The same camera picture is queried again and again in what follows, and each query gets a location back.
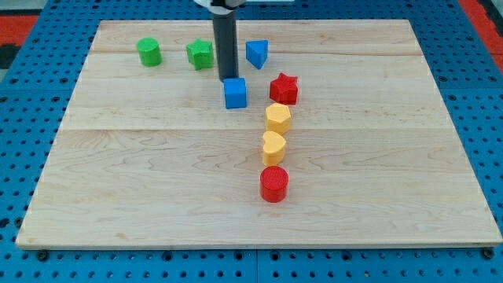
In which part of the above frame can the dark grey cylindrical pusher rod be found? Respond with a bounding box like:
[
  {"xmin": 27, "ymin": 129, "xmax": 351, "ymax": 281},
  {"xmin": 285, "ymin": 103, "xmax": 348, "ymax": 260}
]
[{"xmin": 212, "ymin": 11, "xmax": 239, "ymax": 82}]

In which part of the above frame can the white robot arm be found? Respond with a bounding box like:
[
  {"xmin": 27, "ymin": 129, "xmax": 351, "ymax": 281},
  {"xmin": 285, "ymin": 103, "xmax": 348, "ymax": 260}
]
[{"xmin": 195, "ymin": 0, "xmax": 247, "ymax": 82}]

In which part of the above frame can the blue triangle block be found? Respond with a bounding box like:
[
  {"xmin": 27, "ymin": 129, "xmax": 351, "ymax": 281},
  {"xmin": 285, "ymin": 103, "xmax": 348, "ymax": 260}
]
[{"xmin": 246, "ymin": 39, "xmax": 269, "ymax": 69}]

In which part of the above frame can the blue cube block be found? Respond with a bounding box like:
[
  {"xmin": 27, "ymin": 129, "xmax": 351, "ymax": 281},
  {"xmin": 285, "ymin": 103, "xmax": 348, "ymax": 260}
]
[{"xmin": 223, "ymin": 78, "xmax": 248, "ymax": 109}]

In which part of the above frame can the green star block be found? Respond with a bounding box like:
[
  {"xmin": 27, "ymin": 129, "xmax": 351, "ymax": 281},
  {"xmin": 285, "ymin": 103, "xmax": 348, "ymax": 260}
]
[{"xmin": 186, "ymin": 39, "xmax": 214, "ymax": 70}]

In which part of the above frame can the green cylinder block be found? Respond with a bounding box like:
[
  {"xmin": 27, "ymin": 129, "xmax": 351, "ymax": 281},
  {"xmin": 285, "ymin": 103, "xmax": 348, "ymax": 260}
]
[{"xmin": 136, "ymin": 37, "xmax": 162, "ymax": 67}]

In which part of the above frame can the red star block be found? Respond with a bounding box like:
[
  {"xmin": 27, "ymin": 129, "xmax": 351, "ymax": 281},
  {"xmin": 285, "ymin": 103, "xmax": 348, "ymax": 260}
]
[{"xmin": 270, "ymin": 72, "xmax": 299, "ymax": 105}]

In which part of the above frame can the yellow hexagon block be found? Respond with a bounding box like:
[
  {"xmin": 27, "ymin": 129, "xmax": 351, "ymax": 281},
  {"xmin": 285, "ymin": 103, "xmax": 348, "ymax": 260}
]
[{"xmin": 265, "ymin": 103, "xmax": 292, "ymax": 134}]

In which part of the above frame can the yellow heart block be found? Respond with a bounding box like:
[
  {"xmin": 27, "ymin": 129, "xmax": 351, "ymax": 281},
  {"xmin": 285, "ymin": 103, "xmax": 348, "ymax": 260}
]
[{"xmin": 263, "ymin": 130, "xmax": 287, "ymax": 166}]

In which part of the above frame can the light wooden board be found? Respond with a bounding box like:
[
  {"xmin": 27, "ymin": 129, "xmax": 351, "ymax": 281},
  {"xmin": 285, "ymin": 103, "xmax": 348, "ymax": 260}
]
[{"xmin": 17, "ymin": 20, "xmax": 502, "ymax": 250}]

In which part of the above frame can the red cylinder block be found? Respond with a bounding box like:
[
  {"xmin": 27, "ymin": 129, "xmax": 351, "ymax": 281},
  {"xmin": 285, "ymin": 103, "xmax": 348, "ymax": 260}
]
[{"xmin": 259, "ymin": 166, "xmax": 289, "ymax": 203}]

